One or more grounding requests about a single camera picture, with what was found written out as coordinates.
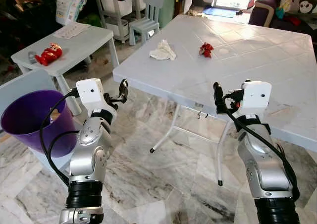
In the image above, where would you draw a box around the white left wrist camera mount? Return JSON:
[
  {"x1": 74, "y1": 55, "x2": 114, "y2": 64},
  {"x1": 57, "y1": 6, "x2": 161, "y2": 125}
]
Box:
[{"x1": 75, "y1": 78, "x2": 106, "y2": 112}]

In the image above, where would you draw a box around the red toy figure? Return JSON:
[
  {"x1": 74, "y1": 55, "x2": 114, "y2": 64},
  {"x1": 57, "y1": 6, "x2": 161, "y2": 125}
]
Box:
[{"x1": 34, "y1": 42, "x2": 63, "y2": 66}]

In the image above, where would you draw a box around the white tiered storage cart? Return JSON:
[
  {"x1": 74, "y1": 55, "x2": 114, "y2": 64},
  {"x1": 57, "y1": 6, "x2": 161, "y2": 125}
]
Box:
[{"x1": 94, "y1": 0, "x2": 145, "y2": 40}]

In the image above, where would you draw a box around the white printed paper sheet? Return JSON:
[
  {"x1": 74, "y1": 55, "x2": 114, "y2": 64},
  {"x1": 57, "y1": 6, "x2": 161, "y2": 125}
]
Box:
[{"x1": 53, "y1": 23, "x2": 91, "y2": 39}]

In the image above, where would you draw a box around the red wrapper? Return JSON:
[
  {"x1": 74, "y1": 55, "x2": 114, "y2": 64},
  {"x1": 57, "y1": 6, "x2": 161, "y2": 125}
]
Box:
[{"x1": 199, "y1": 42, "x2": 214, "y2": 58}]

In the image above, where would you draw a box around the white tissue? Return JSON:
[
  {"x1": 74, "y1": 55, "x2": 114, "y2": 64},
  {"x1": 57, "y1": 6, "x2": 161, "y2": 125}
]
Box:
[{"x1": 149, "y1": 40, "x2": 177, "y2": 61}]

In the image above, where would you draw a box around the pale blue child chair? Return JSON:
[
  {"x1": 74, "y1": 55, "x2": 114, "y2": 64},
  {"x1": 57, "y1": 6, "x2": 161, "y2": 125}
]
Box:
[{"x1": 129, "y1": 0, "x2": 166, "y2": 47}]

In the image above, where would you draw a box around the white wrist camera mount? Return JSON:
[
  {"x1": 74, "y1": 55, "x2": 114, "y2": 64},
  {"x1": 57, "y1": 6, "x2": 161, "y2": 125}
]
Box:
[
  {"x1": 75, "y1": 78, "x2": 106, "y2": 112},
  {"x1": 241, "y1": 80, "x2": 272, "y2": 117}
]

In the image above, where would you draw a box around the white diaper pack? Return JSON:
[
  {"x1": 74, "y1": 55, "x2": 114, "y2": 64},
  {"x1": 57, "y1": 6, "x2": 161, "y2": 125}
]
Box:
[{"x1": 55, "y1": 0, "x2": 88, "y2": 26}]

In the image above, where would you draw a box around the large white folding table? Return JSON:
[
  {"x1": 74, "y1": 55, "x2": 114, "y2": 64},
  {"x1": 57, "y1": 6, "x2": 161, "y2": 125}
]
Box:
[{"x1": 112, "y1": 14, "x2": 317, "y2": 186}]

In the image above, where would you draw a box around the small white plastic table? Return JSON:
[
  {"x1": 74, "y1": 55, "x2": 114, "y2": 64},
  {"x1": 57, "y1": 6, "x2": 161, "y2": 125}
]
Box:
[{"x1": 11, "y1": 23, "x2": 120, "y2": 116}]

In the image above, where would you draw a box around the brown cardboard scrap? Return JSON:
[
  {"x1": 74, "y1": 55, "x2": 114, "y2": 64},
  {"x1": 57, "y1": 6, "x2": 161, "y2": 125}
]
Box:
[{"x1": 50, "y1": 109, "x2": 62, "y2": 121}]

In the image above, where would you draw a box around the dark purple sofa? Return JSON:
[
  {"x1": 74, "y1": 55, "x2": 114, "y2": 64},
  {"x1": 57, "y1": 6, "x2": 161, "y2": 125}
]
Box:
[{"x1": 248, "y1": 0, "x2": 317, "y2": 37}]

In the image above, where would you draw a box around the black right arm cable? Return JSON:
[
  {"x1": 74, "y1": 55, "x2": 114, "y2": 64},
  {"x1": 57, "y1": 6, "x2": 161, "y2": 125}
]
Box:
[{"x1": 224, "y1": 104, "x2": 301, "y2": 202}]

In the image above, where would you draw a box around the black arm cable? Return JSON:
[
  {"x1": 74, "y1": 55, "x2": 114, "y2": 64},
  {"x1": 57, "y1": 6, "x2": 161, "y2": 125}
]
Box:
[
  {"x1": 224, "y1": 104, "x2": 301, "y2": 202},
  {"x1": 38, "y1": 88, "x2": 81, "y2": 186}
]

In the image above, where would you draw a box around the panda plush toy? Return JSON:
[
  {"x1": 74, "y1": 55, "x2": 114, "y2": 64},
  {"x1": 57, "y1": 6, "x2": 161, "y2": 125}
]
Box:
[{"x1": 299, "y1": 0, "x2": 316, "y2": 14}]

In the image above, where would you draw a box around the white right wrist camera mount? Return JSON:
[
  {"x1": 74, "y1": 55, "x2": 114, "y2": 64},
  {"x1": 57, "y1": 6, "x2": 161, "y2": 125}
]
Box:
[{"x1": 241, "y1": 80, "x2": 272, "y2": 117}]

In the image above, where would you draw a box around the purple plastic rubbish bin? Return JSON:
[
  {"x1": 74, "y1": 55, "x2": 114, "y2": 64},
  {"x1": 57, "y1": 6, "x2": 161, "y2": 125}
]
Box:
[{"x1": 0, "y1": 89, "x2": 78, "y2": 158}]

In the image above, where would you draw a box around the green cabinet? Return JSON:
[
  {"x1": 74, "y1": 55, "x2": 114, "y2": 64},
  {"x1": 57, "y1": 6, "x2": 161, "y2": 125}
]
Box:
[{"x1": 158, "y1": 0, "x2": 177, "y2": 29}]

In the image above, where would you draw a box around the blue door mat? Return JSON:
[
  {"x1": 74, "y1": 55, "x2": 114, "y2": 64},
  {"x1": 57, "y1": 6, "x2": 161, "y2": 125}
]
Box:
[{"x1": 202, "y1": 5, "x2": 237, "y2": 19}]

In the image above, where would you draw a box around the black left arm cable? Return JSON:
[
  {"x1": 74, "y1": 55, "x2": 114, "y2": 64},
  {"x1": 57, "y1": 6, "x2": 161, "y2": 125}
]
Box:
[{"x1": 38, "y1": 88, "x2": 81, "y2": 186}]

